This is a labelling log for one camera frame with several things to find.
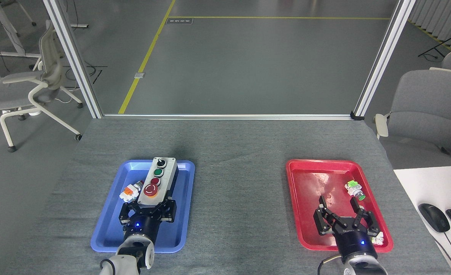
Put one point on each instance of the white frame grey office chair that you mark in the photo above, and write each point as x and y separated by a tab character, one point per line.
15	91

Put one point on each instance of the black computer mouse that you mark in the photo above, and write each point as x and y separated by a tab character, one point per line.
434	217

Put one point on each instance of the white desk frame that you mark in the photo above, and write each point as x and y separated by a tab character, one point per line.
13	42

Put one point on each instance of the white curtain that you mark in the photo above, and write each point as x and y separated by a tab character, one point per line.
435	15

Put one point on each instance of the green push button switch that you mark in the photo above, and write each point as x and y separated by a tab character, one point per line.
354	189

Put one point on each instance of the black tripod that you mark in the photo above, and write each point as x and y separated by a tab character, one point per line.
449	41

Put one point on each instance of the silver aluminium rail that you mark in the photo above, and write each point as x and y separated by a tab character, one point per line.
225	116

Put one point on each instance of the grey control box with buttons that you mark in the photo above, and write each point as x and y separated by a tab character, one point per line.
160	183

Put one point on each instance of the white desk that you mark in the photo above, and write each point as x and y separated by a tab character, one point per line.
420	185

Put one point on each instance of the large grey upholstered chair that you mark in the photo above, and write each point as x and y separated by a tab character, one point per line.
432	103

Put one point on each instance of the metal floor socket plate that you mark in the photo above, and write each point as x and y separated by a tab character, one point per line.
139	75

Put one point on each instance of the grey floor label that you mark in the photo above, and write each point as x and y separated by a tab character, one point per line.
179	21

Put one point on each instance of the red plastic tray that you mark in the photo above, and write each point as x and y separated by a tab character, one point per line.
313	183

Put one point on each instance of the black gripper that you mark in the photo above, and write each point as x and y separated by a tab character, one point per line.
141	227
353	242

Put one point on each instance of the silver aluminium post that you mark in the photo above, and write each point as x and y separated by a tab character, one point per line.
384	57
72	57

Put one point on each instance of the white and green switch block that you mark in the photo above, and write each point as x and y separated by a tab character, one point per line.
378	240

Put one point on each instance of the blue plastic tray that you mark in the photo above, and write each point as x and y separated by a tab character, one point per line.
179	229

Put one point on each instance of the red push button switch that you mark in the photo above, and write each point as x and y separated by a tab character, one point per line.
129	193

